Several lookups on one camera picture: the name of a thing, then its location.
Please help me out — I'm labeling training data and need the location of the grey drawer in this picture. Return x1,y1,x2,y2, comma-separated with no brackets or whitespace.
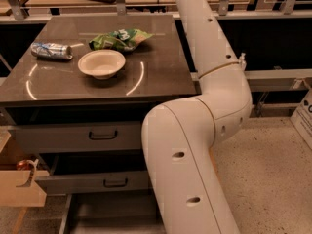
9,122,141,154
58,190,166,234
34,151,152,195

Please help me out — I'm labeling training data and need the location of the right clear sanitizer bottle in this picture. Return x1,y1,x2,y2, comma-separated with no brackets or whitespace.
239,52,247,71

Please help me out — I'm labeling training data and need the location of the green chip bag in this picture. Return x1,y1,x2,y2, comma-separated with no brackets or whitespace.
89,28,152,53

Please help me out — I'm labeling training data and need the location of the grey top drawer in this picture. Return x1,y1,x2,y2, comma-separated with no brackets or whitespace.
9,122,141,154

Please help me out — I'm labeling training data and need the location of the crushed blue white can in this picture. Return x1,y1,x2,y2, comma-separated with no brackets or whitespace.
30,42,73,60

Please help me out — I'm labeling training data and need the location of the wooden box with tape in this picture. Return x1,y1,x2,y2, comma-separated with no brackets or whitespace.
0,126,48,207

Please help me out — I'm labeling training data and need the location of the grey middle drawer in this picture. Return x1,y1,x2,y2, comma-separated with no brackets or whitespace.
34,151,152,195

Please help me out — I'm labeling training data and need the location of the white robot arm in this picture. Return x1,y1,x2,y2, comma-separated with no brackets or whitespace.
141,0,252,234

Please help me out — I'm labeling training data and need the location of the grey drawer cabinet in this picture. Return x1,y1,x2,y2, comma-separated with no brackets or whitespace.
0,14,198,234

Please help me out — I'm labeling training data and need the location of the white paper bowl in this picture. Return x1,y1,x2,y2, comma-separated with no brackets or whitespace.
78,50,126,80

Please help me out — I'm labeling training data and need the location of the grey bottom drawer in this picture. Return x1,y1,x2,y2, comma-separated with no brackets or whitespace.
58,190,166,234

